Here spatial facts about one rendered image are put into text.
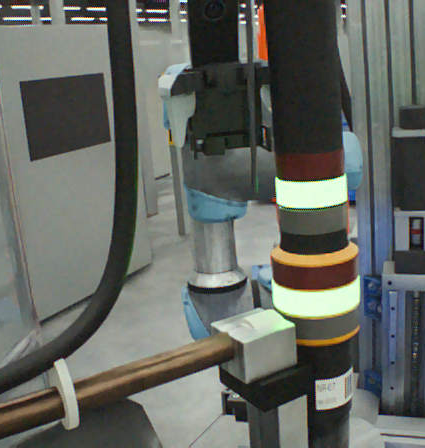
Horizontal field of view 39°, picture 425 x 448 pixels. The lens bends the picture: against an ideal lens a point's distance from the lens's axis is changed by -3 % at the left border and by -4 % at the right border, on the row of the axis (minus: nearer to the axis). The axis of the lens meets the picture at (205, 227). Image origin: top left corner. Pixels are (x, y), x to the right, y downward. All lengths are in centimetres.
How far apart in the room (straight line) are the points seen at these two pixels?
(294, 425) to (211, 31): 38
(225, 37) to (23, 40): 383
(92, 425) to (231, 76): 31
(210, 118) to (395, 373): 88
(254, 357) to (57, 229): 428
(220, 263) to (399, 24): 57
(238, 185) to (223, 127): 19
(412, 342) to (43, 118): 352
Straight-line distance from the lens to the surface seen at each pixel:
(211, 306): 116
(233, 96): 55
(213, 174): 73
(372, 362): 143
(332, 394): 32
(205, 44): 59
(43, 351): 25
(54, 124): 451
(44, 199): 443
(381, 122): 126
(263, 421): 32
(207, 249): 114
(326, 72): 28
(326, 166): 28
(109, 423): 45
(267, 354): 29
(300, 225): 29
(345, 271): 29
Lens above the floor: 167
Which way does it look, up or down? 15 degrees down
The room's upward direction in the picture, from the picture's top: 6 degrees counter-clockwise
